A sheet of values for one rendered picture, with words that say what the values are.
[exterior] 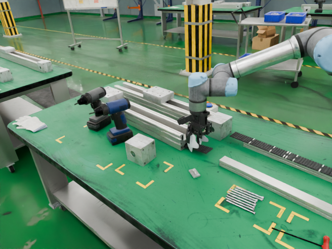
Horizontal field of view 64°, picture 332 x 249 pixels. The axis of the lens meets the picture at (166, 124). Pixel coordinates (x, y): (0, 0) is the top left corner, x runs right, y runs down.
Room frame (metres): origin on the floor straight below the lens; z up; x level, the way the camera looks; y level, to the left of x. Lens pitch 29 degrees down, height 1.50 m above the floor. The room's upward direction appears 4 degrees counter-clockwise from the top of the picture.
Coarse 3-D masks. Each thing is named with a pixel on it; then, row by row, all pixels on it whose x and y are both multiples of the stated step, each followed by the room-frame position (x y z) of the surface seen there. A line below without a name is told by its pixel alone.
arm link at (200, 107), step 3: (189, 102) 1.00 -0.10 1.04; (204, 102) 0.99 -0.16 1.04; (189, 105) 1.01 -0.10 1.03; (192, 105) 0.99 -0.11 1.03; (195, 105) 0.98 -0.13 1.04; (198, 105) 0.98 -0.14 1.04; (201, 105) 0.98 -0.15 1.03; (204, 105) 0.99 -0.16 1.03; (189, 108) 1.01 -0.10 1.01; (192, 108) 0.99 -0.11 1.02; (195, 108) 0.98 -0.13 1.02; (198, 108) 0.98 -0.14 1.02; (201, 108) 0.98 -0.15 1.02; (204, 108) 0.99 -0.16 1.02; (192, 111) 1.00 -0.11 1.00; (195, 111) 0.98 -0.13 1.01; (198, 111) 0.98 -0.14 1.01; (201, 111) 0.98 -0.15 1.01
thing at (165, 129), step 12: (132, 108) 1.41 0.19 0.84; (144, 108) 1.35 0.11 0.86; (132, 120) 1.30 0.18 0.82; (144, 120) 1.22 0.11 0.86; (156, 120) 1.26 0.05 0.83; (168, 120) 1.19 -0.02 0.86; (156, 132) 1.17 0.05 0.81; (168, 132) 1.09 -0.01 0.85; (180, 132) 1.06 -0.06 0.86; (168, 144) 1.09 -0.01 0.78; (180, 144) 1.04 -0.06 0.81
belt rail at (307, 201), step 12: (228, 168) 0.87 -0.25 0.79; (240, 168) 0.84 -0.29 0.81; (252, 168) 0.83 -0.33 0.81; (252, 180) 0.79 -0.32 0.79; (264, 180) 0.76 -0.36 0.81; (276, 180) 0.75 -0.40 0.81; (276, 192) 0.72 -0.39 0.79; (288, 192) 0.69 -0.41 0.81; (300, 192) 0.69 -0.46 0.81; (300, 204) 0.65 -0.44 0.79; (312, 204) 0.63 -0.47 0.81; (324, 204) 0.62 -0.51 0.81; (324, 216) 0.60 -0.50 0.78
